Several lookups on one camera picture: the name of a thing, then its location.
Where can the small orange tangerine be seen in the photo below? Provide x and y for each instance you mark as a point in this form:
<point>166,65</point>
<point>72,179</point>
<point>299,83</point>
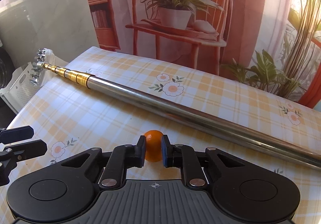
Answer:
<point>153,146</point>

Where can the plaid floral tablecloth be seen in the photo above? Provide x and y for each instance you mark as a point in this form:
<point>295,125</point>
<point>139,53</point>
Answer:
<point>71,119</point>

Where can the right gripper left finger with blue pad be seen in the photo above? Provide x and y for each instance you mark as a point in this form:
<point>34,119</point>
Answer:
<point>118,161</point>

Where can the telescopic metal pole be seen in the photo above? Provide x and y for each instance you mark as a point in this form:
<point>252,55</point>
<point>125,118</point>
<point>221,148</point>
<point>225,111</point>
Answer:
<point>190,117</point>

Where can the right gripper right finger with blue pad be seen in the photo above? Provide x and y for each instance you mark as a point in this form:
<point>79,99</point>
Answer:
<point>186,159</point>

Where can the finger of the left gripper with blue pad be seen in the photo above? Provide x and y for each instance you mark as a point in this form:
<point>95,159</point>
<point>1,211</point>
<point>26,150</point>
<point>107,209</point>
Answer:
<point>24,151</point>
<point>16,134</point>

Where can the printed room backdrop cloth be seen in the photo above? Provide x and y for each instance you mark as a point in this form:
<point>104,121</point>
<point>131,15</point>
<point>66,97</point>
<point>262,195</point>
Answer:
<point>271,45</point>

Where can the white plastic crate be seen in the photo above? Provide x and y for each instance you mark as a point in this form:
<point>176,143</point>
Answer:
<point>27,80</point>

